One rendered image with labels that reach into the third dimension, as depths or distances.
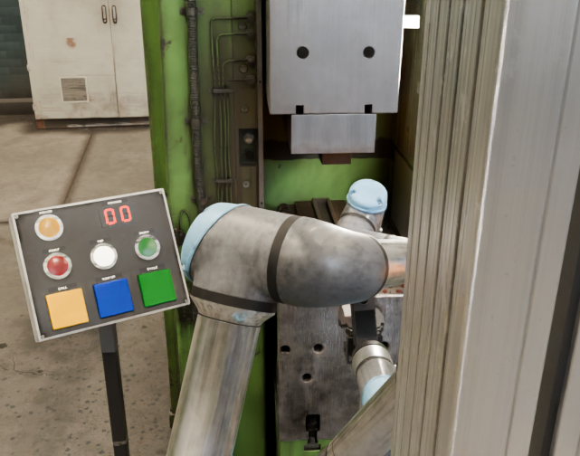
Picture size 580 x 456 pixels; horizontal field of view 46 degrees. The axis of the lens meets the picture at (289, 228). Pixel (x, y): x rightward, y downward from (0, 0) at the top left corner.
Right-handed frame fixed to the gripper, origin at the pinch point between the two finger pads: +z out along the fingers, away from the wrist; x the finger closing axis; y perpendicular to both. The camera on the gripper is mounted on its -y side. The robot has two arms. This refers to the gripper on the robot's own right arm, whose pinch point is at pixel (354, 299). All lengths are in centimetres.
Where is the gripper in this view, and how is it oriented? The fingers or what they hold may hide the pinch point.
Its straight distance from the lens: 150.0
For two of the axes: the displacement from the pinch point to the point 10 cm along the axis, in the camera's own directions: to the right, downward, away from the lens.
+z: -0.8, -3.9, 9.2
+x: 10.0, -0.3, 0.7
